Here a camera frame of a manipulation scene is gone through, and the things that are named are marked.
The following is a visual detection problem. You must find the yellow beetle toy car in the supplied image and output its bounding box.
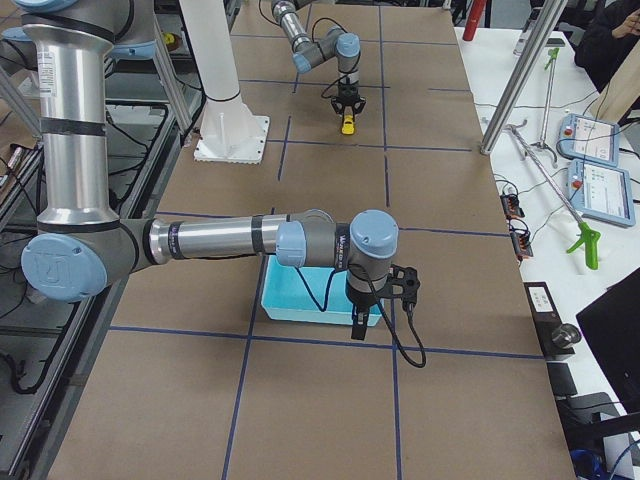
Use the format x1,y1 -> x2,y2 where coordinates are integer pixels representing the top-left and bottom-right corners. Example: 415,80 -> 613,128
341,114 -> 356,136

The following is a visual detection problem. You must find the black box with knob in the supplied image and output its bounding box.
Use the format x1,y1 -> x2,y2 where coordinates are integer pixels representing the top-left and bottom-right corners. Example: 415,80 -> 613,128
524,282 -> 582,361

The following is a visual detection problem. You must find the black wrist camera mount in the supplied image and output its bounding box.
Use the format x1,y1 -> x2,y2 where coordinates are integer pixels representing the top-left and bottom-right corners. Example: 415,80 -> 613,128
387,264 -> 421,311

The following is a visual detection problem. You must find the seated person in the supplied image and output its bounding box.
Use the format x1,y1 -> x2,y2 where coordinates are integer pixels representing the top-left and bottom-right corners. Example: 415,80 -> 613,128
574,1 -> 639,92

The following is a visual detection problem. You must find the upper teach pendant tablet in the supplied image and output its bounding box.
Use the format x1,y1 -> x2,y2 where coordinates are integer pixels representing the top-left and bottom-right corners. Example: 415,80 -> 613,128
556,114 -> 620,167

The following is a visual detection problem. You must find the teach pendant tablet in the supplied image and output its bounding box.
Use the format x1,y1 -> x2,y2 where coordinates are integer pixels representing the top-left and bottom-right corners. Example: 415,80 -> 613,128
556,114 -> 620,167
567,159 -> 636,227

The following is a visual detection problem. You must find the small orange circuit board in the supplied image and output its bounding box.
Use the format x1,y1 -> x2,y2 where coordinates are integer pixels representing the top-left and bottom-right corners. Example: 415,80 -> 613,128
500,193 -> 525,220

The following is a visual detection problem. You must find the aluminium frame post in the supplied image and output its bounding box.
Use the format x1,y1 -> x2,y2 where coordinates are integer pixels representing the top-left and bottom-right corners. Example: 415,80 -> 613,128
480,0 -> 567,155

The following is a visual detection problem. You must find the green handled reacher grabber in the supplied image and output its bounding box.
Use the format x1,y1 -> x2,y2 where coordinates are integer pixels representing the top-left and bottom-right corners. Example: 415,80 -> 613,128
533,47 -> 559,169

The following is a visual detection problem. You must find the lower teach pendant tablet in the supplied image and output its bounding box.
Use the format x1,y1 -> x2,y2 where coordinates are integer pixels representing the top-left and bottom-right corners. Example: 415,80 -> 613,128
567,159 -> 636,227

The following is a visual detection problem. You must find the black monitor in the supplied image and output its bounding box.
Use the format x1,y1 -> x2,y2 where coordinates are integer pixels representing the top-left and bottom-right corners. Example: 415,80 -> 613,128
576,269 -> 639,413

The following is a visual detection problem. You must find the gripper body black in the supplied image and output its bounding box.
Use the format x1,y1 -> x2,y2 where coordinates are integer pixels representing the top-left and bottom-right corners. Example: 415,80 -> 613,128
346,282 -> 383,314
336,82 -> 359,105

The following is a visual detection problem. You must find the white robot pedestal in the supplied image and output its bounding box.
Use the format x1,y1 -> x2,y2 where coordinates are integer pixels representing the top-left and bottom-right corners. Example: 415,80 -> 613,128
180,0 -> 270,164

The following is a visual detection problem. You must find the teal plastic bin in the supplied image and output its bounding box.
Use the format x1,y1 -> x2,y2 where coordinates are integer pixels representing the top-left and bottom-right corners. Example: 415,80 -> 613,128
261,256 -> 353,325

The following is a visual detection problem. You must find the red cylinder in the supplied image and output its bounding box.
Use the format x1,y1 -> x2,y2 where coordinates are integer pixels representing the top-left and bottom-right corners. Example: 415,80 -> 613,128
462,0 -> 487,42

